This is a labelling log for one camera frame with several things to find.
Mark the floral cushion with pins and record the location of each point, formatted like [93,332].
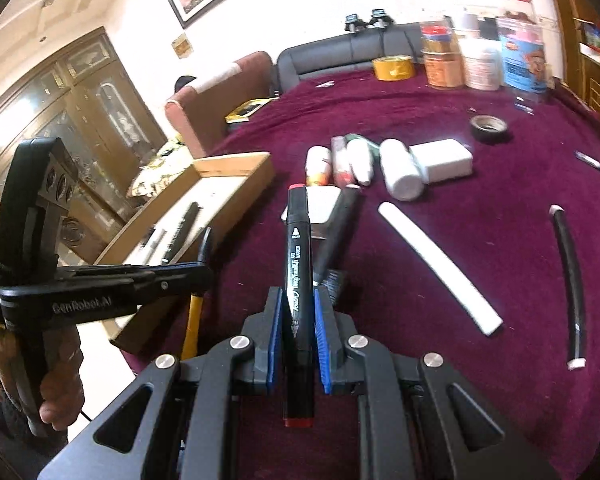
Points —
[155,170]

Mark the grey sofa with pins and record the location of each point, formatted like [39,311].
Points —
[340,55]

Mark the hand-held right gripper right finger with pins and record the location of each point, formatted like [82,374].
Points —
[322,340]

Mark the wooden shelf unit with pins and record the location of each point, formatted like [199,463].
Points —
[595,60]

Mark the red packet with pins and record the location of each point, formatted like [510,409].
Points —
[341,160]

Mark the black tape roll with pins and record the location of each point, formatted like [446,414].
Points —
[490,132]

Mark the wooden glass cabinet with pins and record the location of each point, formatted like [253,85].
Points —
[80,125]

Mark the white tube in green packet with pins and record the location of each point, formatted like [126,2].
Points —
[361,160]

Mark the wooden box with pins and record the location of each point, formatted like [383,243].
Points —
[240,170]

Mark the black marker with red caps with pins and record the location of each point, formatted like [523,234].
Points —
[298,270]

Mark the white bottle with orange cap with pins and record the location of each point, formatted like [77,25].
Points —
[317,165]

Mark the maroon armchair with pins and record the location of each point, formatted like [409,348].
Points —
[210,110]

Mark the small silver wrapper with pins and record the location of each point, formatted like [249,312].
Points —
[325,83]

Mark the person's left hand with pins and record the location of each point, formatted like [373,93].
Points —
[62,400]

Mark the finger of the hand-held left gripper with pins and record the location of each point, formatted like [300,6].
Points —
[175,277]

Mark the black tube with white ends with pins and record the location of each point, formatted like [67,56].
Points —
[572,280]

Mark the small clear wrapper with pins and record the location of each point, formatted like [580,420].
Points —
[524,107]

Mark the long white tube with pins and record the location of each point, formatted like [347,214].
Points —
[440,265]

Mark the white plastic bottle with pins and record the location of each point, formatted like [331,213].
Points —
[400,170]

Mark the orange jar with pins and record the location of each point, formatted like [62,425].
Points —
[442,65]

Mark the small wall picture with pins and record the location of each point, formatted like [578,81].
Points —
[183,46]

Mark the white charger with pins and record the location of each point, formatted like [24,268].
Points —
[445,160]

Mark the white jar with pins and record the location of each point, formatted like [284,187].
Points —
[482,70]

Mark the yellow tape roll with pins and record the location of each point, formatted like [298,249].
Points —
[392,69]

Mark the yellow and black book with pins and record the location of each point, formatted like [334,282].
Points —
[244,111]

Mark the white flat box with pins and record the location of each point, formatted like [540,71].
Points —
[315,205]

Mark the thick black pen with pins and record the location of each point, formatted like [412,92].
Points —
[182,232]

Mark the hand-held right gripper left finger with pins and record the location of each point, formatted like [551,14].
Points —
[278,340]

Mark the thin black and white pen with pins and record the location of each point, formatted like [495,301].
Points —
[154,242]

